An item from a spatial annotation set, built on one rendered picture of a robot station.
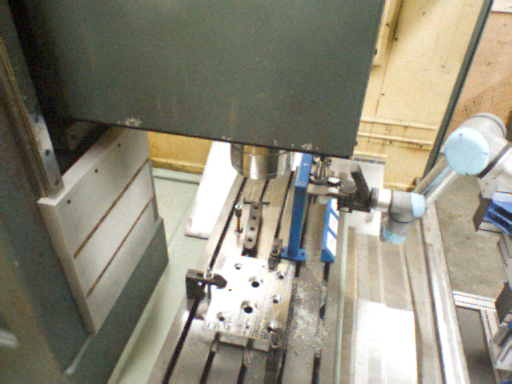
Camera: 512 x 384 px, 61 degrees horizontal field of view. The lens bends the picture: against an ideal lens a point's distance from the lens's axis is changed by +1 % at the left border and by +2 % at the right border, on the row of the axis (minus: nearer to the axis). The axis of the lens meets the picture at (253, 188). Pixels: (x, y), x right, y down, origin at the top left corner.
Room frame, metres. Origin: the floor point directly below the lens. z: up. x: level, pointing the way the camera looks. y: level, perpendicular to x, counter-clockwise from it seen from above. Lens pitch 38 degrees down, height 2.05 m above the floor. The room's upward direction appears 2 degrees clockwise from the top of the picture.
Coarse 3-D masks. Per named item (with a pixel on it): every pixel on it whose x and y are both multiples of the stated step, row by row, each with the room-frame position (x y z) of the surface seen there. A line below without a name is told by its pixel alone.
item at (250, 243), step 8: (256, 208) 1.28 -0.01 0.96; (256, 216) 1.22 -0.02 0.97; (248, 224) 1.17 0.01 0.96; (256, 224) 1.17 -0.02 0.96; (248, 232) 1.13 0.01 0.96; (256, 232) 1.13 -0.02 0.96; (248, 240) 1.10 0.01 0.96; (256, 240) 1.09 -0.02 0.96; (248, 248) 1.05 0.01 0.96; (256, 248) 1.08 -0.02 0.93
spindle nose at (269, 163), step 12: (240, 156) 0.81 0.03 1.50; (252, 156) 0.80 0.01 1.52; (264, 156) 0.80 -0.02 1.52; (276, 156) 0.80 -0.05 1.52; (288, 156) 0.82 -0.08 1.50; (240, 168) 0.81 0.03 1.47; (252, 168) 0.80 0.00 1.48; (264, 168) 0.80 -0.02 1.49; (276, 168) 0.80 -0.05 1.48; (288, 168) 0.83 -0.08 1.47
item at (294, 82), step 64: (64, 0) 0.82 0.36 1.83; (128, 0) 0.80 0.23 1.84; (192, 0) 0.78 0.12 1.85; (256, 0) 0.75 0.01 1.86; (320, 0) 0.73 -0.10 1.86; (384, 0) 0.72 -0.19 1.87; (64, 64) 0.83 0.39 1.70; (128, 64) 0.80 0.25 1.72; (192, 64) 0.78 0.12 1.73; (256, 64) 0.75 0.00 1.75; (320, 64) 0.73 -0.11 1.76; (128, 128) 0.81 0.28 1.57; (192, 128) 0.78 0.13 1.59; (256, 128) 0.75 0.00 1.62; (320, 128) 0.73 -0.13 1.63
